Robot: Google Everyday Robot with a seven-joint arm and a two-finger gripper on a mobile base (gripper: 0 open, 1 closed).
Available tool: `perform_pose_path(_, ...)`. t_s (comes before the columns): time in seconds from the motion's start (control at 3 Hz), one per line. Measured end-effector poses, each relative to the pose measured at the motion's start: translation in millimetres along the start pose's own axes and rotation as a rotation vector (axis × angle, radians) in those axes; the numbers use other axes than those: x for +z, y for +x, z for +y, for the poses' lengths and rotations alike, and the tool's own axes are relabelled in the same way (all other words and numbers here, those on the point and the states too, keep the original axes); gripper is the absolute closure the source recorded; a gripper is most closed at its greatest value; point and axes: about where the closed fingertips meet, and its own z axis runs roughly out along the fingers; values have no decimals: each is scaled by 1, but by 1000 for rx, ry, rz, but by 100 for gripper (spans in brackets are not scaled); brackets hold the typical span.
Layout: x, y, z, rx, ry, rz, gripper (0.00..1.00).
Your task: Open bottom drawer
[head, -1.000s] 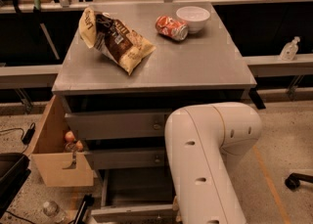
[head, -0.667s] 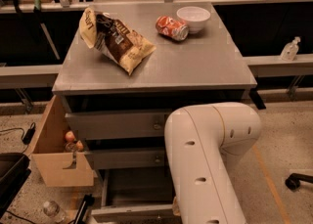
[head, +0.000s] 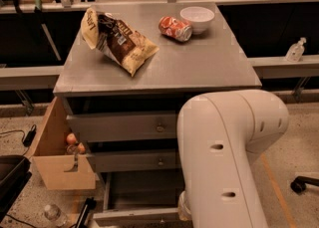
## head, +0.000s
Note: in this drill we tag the black chair caster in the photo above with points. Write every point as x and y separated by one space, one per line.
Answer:
298 185

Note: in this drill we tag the grey middle drawer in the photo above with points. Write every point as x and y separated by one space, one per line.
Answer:
137 160

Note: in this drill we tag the grey drawer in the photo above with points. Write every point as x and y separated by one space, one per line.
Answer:
137 160
141 197
123 126

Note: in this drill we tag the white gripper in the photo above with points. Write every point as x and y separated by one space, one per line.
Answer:
183 206

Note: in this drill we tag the black clamp tool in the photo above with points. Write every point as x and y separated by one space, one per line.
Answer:
90 204

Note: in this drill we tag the red apple lower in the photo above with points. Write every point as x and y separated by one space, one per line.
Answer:
81 149

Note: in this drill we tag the clear plastic water bottle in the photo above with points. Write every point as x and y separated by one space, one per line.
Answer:
54 214

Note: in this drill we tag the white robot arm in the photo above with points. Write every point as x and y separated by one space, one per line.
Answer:
219 135

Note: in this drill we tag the yellow brown chip bag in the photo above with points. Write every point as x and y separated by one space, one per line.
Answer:
117 40

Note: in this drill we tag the grey bottom drawer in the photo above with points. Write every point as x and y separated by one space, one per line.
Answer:
141 197

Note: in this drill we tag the black power adapter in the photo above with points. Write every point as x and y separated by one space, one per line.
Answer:
27 141

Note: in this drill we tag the red apple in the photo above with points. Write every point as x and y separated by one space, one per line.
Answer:
71 139
81 149

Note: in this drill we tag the clear sanitizer bottle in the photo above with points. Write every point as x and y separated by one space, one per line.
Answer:
296 51

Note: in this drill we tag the black bin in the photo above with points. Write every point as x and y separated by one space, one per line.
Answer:
14 174

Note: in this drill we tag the white bowl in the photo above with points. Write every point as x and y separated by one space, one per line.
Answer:
199 18

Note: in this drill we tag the red soda can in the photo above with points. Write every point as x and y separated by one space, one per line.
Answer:
175 28

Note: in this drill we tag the grey drawer cabinet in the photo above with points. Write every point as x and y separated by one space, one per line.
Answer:
91 83

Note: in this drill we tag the wooden side box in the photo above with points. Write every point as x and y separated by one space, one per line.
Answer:
58 169

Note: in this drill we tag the grey top drawer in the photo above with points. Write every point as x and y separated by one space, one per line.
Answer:
123 126

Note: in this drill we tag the red apple upper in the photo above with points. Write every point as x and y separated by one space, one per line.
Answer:
71 139

